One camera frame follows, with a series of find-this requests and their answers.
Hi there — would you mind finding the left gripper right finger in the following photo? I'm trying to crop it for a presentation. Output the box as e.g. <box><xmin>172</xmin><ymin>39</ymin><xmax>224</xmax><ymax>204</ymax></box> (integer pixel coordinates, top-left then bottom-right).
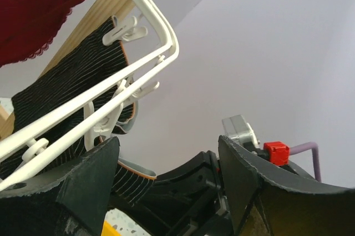
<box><xmin>218</xmin><ymin>135</ymin><xmax>354</xmax><ymax>235</ymax></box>

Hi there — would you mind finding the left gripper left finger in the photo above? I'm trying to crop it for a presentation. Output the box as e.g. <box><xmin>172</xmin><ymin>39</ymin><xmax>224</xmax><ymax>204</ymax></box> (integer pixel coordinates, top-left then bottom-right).
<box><xmin>1</xmin><ymin>138</ymin><xmax>120</xmax><ymax>235</ymax></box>

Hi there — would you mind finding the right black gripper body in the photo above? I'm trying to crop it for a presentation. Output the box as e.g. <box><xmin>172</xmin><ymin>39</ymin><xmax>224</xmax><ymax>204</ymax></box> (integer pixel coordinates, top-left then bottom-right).
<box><xmin>110</xmin><ymin>151</ymin><xmax>235</xmax><ymax>235</ymax></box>

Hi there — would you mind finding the black striped underwear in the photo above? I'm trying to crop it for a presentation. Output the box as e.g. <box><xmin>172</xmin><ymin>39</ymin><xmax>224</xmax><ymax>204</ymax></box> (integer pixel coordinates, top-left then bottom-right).
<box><xmin>1</xmin><ymin>16</ymin><xmax>156</xmax><ymax>199</ymax></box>

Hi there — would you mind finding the white plastic clip hanger frame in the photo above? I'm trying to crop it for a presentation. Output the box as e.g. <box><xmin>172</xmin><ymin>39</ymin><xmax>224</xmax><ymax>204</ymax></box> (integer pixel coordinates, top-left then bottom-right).
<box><xmin>1</xmin><ymin>0</ymin><xmax>179</xmax><ymax>190</ymax></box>

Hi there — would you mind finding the dark red lace underwear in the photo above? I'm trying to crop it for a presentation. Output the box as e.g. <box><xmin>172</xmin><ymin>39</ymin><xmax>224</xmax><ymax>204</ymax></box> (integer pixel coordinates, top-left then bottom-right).
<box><xmin>1</xmin><ymin>0</ymin><xmax>85</xmax><ymax>67</ymax></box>

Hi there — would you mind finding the wooden hanger rack stand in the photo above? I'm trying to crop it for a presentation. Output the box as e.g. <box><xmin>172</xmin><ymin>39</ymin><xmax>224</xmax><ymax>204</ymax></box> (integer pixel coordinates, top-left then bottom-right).
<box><xmin>0</xmin><ymin>0</ymin><xmax>167</xmax><ymax>139</ymax></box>

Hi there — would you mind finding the yellow plastic tray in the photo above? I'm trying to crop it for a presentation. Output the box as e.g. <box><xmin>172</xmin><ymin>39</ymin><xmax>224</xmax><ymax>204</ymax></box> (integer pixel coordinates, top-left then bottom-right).
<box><xmin>101</xmin><ymin>221</ymin><xmax>121</xmax><ymax>236</ymax></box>

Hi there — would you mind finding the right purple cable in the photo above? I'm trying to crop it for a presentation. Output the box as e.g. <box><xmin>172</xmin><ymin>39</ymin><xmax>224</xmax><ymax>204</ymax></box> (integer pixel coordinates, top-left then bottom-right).
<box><xmin>288</xmin><ymin>141</ymin><xmax>322</xmax><ymax>183</ymax></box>

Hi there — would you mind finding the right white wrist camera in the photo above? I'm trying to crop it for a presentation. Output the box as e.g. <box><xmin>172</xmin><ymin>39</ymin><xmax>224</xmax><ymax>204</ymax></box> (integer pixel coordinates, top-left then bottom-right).
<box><xmin>221</xmin><ymin>114</ymin><xmax>291</xmax><ymax>166</ymax></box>

